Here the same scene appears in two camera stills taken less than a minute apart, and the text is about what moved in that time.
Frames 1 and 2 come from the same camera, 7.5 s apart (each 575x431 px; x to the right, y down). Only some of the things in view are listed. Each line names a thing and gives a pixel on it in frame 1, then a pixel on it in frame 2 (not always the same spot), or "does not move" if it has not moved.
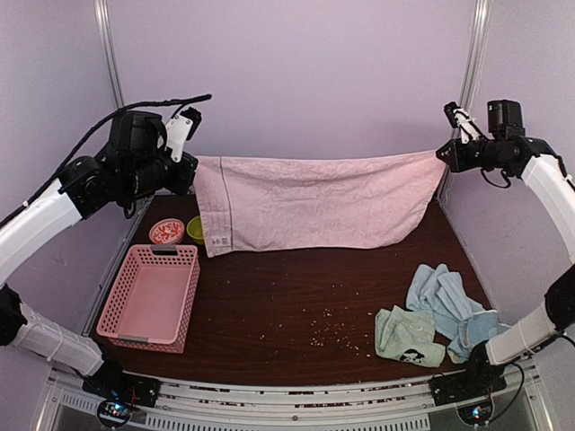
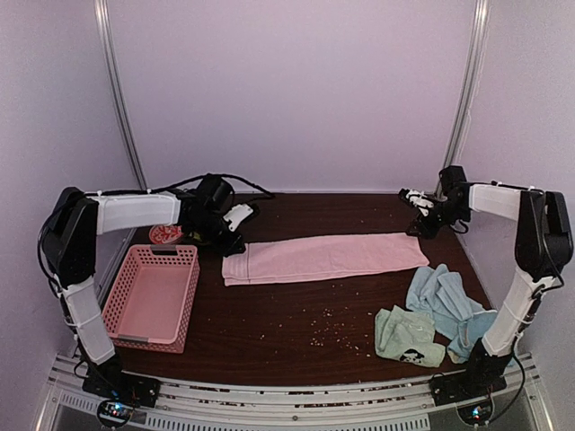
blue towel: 456,315 does not move
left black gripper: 181,184 -> 230,248
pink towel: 256,203 -> 304,259
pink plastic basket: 151,300 does not move
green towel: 408,336 does not move
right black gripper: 457,162 -> 429,231
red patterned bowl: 166,232 does not move
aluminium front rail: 69,406 does not move
